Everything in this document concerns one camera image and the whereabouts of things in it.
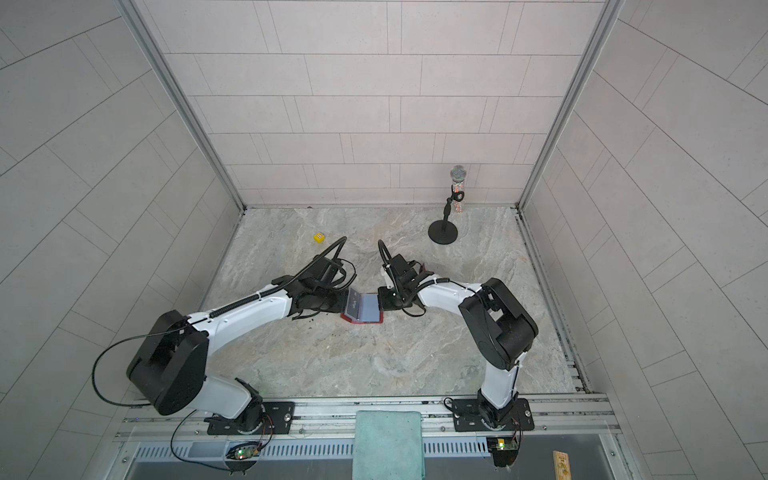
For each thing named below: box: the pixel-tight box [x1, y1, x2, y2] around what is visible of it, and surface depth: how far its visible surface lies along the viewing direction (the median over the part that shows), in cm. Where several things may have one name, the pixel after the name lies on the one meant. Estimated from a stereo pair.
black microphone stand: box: [428, 185, 465, 245], surface depth 110 cm
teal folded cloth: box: [352, 410, 425, 480], surface depth 68 cm
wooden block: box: [553, 450, 572, 480], surface depth 65 cm
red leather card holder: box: [340, 288, 384, 324], surface depth 90 cm
